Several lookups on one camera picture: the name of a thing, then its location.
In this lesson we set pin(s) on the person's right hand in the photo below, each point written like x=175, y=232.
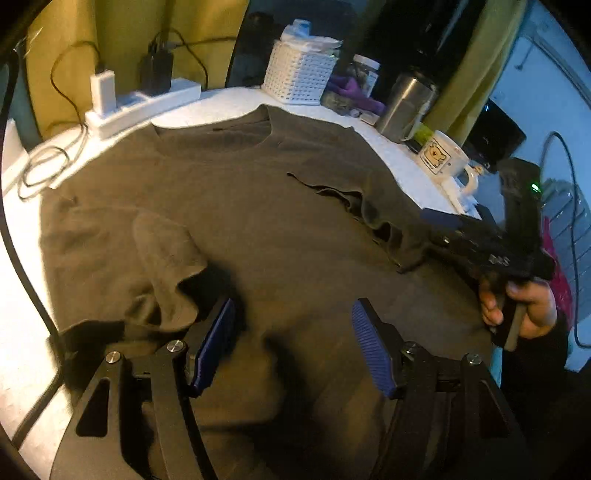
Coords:
x=535, y=304

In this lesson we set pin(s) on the stainless steel tumbler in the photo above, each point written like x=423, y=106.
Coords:
x=406, y=104

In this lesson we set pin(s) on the white charger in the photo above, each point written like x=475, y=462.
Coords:
x=102, y=92

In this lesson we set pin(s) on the olive brown t-shirt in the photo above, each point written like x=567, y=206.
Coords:
x=258, y=207

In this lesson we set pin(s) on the purple cloth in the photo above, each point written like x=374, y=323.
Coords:
x=344, y=87

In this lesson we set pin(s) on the person's right forearm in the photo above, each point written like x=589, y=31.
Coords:
x=540, y=383

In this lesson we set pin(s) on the pink bag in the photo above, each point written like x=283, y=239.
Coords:
x=556, y=272

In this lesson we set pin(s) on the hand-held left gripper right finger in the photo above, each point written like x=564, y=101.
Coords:
x=374, y=350

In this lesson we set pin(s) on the white perforated plastic basket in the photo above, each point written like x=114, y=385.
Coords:
x=298, y=74

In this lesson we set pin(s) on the black screen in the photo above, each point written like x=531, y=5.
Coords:
x=496, y=131

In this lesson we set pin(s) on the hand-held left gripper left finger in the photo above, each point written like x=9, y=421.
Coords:
x=214, y=344

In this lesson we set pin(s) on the glass jar with white lid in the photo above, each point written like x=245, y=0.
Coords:
x=364, y=74

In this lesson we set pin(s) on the white textured table cover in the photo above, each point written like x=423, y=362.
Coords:
x=27, y=295

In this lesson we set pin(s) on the white power strip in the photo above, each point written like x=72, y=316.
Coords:
x=152, y=104

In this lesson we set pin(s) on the white mug with bear print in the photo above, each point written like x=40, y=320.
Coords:
x=441, y=154

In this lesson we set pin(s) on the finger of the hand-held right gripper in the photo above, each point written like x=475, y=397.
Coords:
x=438, y=218

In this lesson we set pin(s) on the black charger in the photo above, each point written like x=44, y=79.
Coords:
x=157, y=69

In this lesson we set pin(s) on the white papers in basket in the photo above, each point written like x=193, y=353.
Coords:
x=309, y=39

